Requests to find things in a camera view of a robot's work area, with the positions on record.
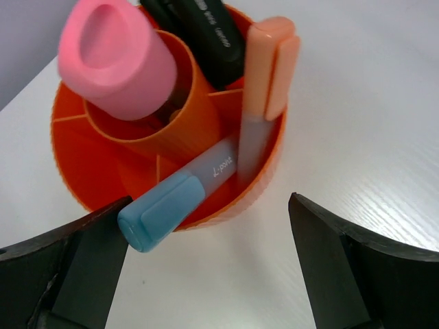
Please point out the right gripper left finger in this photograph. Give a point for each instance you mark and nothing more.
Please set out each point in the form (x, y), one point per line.
(66, 277)

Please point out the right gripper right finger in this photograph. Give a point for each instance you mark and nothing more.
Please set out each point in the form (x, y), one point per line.
(356, 278)

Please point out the light blue highlighter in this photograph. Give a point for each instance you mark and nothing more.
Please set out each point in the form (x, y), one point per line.
(151, 217)

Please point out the black green-capped highlighter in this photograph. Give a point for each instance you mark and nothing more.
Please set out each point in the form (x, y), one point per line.
(209, 31)

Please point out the orange pen holder cup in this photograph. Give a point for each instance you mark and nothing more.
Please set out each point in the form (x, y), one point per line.
(101, 158)

